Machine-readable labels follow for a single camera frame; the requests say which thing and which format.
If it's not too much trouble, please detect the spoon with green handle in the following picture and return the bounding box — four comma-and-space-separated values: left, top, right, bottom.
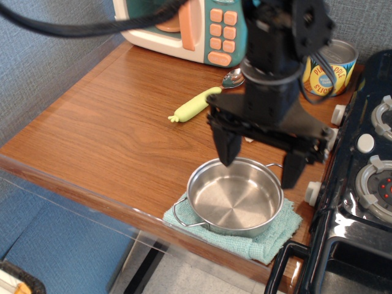
168, 68, 244, 123

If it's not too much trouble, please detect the pineapple slices can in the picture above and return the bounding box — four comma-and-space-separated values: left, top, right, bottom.
303, 40, 358, 97

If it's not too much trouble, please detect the light blue towel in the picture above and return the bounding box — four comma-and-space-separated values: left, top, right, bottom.
164, 194, 302, 265

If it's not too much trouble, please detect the black toy stove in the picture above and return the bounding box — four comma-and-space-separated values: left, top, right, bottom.
265, 50, 391, 293

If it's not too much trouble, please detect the silver steel pot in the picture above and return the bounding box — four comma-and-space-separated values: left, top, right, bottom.
172, 157, 284, 238

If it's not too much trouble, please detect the orange object in black tray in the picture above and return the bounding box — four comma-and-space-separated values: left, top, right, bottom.
0, 260, 47, 294

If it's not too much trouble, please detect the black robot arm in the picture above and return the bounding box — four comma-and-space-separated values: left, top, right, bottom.
207, 1, 334, 189

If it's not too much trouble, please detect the toy mushroom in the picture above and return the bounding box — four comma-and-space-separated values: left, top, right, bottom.
244, 137, 254, 143

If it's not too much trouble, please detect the black braided cable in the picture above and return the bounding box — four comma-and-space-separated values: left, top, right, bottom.
0, 0, 189, 39

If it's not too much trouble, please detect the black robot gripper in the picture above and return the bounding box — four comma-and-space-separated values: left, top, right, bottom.
207, 78, 333, 189

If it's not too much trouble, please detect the teal toy microwave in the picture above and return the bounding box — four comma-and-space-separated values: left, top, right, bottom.
121, 0, 247, 68

